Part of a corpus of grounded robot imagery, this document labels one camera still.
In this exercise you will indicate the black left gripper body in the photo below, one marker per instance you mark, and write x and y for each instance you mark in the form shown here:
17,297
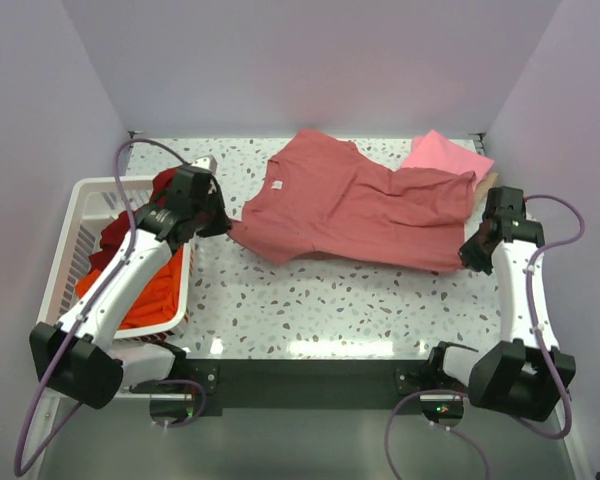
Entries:
212,215

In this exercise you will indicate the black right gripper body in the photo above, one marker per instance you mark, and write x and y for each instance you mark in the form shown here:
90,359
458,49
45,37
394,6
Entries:
478,251

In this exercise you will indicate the dusty red t-shirt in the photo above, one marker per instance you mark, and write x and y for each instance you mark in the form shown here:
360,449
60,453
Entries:
323,196

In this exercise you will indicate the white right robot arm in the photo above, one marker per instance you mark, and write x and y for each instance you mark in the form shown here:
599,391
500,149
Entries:
525,374

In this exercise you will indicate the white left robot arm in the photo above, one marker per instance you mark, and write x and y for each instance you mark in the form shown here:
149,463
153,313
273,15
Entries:
76,355

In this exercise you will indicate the folded beige t-shirt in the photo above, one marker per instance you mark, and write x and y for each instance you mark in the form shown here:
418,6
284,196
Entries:
484,185

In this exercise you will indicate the dark red t-shirt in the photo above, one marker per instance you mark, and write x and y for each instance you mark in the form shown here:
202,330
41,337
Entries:
113,234

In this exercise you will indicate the folded pink t-shirt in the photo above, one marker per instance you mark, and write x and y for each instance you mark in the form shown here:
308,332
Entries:
434,151

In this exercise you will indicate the white plastic laundry basket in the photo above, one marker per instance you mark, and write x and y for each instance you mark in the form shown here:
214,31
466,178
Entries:
94,203

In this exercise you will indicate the orange t-shirt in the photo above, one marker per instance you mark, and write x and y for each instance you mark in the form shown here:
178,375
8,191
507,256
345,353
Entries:
158,301

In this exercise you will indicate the aluminium frame rail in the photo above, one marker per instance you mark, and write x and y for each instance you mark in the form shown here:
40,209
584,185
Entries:
87,391

